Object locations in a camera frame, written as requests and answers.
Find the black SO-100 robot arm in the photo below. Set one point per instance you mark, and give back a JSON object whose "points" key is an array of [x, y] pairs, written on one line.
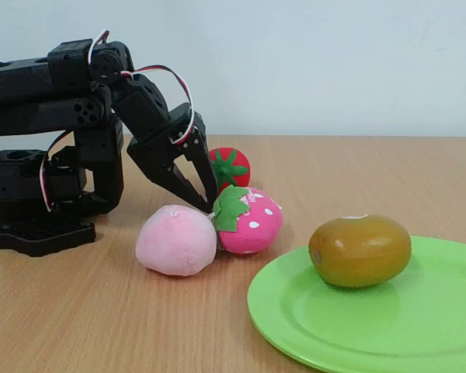
{"points": [[23, 109]]}

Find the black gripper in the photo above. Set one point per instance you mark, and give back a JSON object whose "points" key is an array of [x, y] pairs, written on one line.
{"points": [[158, 152]]}

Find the green plastic plate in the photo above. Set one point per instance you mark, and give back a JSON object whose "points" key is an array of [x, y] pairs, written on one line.
{"points": [[334, 330]]}

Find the red plush strawberry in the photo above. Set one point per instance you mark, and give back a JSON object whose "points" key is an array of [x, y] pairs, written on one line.
{"points": [[240, 159]]}

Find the brown kiwi fruit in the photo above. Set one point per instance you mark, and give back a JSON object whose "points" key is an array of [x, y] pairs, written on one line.
{"points": [[359, 252]]}

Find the light pink plush peach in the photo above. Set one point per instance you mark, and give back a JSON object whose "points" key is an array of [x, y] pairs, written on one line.
{"points": [[174, 241]]}

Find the pink plush strawberry white dots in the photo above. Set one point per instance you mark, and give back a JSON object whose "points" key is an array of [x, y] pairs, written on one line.
{"points": [[256, 229]]}

